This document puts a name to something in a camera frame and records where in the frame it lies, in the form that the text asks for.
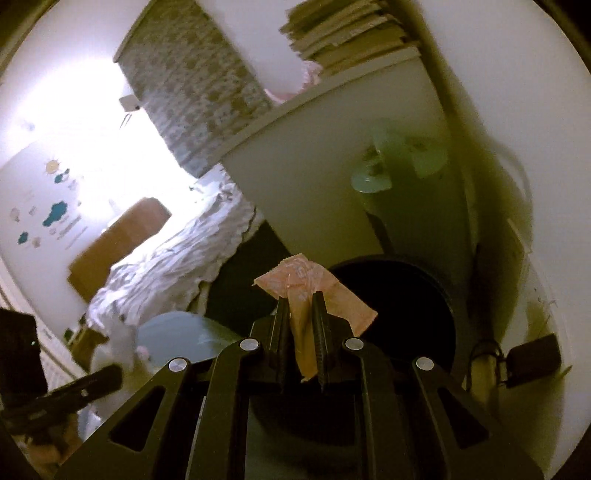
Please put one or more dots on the pink snack wrapper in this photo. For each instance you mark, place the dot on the pink snack wrapper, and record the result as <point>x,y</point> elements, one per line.
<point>297,279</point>

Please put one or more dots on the black power adapter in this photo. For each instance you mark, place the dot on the black power adapter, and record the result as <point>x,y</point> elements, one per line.
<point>533,361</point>

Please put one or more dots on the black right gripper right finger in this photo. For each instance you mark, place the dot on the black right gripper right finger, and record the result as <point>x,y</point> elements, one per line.
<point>472,443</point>

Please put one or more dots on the stack of books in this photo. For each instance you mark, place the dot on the stack of books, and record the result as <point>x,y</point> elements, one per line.
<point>337,35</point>

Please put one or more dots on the brown wooden headboard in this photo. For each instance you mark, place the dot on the brown wooden headboard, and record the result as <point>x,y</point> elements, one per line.
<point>90,269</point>

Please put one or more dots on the bed with white duvet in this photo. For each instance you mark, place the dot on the bed with white duvet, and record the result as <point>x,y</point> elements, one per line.
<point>173,267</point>

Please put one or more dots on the black round trash bin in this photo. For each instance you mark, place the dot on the black round trash bin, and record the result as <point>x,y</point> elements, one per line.
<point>417,316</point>

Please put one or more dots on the white cabinet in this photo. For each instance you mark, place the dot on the white cabinet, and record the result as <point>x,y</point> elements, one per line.
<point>295,163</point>

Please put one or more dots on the patterned window curtain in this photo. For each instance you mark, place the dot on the patterned window curtain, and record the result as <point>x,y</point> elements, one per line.
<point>193,85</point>

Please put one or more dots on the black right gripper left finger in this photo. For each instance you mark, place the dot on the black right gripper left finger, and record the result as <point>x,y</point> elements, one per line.
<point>190,420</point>

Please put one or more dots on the round grey table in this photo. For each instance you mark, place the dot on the round grey table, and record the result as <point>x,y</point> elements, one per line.
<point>142,350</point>

